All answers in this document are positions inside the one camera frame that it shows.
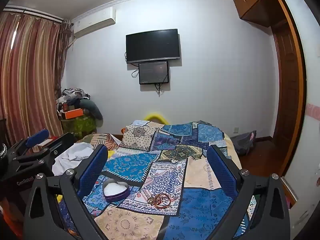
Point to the green patterned cloth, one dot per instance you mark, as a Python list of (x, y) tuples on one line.
[(78, 126)]

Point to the black wall television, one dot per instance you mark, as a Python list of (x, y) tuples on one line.
[(152, 45)]

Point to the purple heart-shaped box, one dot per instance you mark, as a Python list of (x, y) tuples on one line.
[(116, 191)]

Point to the pile of bangles and rings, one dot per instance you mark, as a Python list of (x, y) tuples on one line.
[(160, 200)]

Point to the orange box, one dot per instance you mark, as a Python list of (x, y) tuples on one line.
[(73, 113)]

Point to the patchwork blanket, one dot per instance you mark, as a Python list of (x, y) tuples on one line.
[(160, 155)]

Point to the wooden overhead cabinet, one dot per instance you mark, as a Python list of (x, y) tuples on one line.
[(255, 1)]

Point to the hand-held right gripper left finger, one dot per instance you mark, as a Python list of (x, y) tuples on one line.
[(93, 171)]

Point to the small black monitor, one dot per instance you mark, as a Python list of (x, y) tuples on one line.
[(153, 72)]

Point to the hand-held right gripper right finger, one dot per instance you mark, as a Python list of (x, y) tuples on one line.
[(220, 172)]

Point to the dark green pillow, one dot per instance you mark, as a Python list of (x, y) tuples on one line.
[(95, 111)]

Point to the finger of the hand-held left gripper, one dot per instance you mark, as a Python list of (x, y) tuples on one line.
[(37, 137), (63, 147)]

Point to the wooden door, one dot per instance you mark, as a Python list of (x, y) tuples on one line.
[(287, 92)]

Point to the white air conditioner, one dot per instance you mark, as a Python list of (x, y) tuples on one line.
[(93, 21)]

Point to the white wall socket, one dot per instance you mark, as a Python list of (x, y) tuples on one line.
[(235, 130)]

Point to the yellow printed cloth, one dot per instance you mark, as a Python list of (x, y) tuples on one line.
[(110, 153)]

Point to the pink wall decoration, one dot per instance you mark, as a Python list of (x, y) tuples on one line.
[(313, 112)]

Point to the orange striped blanket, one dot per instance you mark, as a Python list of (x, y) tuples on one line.
[(105, 140)]

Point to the pile of clothes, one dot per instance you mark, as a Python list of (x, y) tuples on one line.
[(71, 97)]

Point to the dark bag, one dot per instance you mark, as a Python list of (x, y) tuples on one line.
[(243, 142)]

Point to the white cloth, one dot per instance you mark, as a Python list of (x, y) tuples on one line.
[(75, 155)]

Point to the yellow round object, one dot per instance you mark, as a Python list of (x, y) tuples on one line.
[(156, 117)]

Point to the striped brown curtain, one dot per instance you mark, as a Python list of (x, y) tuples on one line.
[(30, 75)]

